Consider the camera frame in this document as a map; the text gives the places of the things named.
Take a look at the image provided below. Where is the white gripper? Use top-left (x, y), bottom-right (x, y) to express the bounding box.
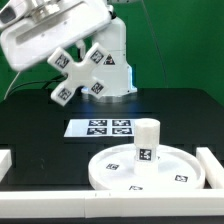
top-left (0, 0), bottom-right (111, 72)

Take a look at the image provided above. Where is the white round table top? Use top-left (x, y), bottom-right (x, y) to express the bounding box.
top-left (88, 144), bottom-right (205, 191)

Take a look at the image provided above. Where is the white cross table base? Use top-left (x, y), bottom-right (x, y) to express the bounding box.
top-left (47, 43), bottom-right (108, 106)

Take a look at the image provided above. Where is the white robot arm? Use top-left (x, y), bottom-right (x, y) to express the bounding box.
top-left (0, 0), bottom-right (137, 106)

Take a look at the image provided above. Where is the white marker sheet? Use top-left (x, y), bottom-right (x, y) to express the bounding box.
top-left (64, 119), bottom-right (134, 137)

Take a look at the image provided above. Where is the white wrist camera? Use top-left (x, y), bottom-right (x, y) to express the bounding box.
top-left (0, 0), bottom-right (29, 29)

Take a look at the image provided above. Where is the black cable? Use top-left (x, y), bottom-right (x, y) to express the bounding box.
top-left (5, 73), bottom-right (68, 100)

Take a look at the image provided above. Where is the white camera cable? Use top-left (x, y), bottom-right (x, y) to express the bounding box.
top-left (3, 71), bottom-right (22, 101)

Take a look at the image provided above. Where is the white frame left rail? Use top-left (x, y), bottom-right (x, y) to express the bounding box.
top-left (0, 149), bottom-right (12, 182)

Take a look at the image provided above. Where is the white frame rail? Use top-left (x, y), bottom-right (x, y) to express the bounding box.
top-left (0, 189), bottom-right (224, 218)
top-left (196, 147), bottom-right (224, 189)
top-left (0, 149), bottom-right (12, 182)

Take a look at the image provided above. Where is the white frame right rail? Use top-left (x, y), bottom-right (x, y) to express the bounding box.
top-left (196, 147), bottom-right (224, 189)

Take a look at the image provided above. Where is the white frame front rail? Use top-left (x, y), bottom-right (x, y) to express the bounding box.
top-left (0, 189), bottom-right (224, 218)

